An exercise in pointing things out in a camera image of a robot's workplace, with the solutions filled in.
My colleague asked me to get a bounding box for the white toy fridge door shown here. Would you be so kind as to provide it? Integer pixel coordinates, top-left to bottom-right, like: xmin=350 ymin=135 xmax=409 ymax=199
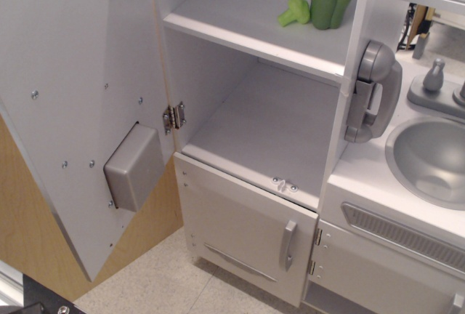
xmin=1 ymin=0 xmax=174 ymax=280

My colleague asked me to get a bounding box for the metal fridge door hinge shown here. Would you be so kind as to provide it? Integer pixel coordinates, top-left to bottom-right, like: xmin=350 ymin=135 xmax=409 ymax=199
xmin=162 ymin=102 xmax=186 ymax=135

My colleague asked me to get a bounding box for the white toy kitchen cabinet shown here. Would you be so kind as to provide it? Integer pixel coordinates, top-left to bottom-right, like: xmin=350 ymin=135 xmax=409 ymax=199
xmin=154 ymin=0 xmax=465 ymax=314

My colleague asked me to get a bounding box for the white toy freezer door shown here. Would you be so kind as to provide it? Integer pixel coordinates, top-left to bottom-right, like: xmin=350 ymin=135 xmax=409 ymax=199
xmin=174 ymin=153 xmax=318 ymax=307

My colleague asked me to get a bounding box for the green toy broccoli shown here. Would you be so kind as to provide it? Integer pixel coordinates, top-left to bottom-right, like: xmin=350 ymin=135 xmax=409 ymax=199
xmin=278 ymin=0 xmax=311 ymax=27

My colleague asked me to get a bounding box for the grey toy telephone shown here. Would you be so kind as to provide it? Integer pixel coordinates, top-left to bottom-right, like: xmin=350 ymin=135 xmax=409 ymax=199
xmin=344 ymin=41 xmax=403 ymax=143

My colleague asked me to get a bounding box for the white toy oven door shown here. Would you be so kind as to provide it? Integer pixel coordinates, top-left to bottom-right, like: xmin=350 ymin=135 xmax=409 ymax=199
xmin=310 ymin=220 xmax=464 ymax=313

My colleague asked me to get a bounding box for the grey toy sink basin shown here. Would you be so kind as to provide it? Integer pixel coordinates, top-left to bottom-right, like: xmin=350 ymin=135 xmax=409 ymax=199
xmin=385 ymin=116 xmax=464 ymax=211

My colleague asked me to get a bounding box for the grey toy faucet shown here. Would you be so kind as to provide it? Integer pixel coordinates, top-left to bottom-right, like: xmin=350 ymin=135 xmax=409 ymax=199
xmin=408 ymin=58 xmax=464 ymax=118

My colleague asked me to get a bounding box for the light wooden board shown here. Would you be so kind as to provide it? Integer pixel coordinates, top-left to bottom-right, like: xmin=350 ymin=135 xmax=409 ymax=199
xmin=1 ymin=124 xmax=182 ymax=300

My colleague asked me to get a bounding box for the grey oven vent panel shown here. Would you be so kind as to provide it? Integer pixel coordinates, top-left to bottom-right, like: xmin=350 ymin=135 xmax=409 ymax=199
xmin=341 ymin=202 xmax=464 ymax=273

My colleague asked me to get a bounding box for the grey freezer door handle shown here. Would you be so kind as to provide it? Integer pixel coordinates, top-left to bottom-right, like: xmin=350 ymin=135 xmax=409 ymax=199
xmin=279 ymin=220 xmax=297 ymax=271

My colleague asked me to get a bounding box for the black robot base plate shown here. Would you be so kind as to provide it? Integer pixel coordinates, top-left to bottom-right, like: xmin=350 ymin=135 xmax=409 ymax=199
xmin=1 ymin=261 xmax=85 ymax=314

